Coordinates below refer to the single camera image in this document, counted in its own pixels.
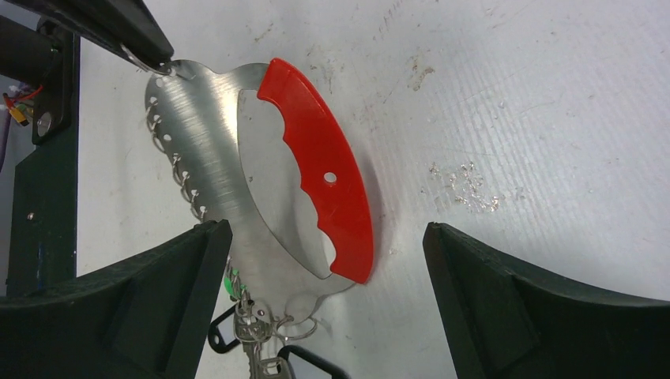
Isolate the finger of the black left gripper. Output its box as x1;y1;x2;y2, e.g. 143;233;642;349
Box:
12;0;174;71

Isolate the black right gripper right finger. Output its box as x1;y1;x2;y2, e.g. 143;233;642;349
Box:
423;223;669;378

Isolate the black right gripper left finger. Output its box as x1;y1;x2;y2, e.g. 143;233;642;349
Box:
1;220;233;378

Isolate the green key tag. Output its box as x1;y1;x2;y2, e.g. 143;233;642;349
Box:
224;268;246;301

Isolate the steel key holder red handle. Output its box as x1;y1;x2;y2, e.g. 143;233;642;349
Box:
145;58;375;328

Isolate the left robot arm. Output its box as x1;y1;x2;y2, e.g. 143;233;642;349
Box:
1;1;174;86

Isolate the black mounting base plate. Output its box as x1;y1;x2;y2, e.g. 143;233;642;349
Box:
5;19;80;297

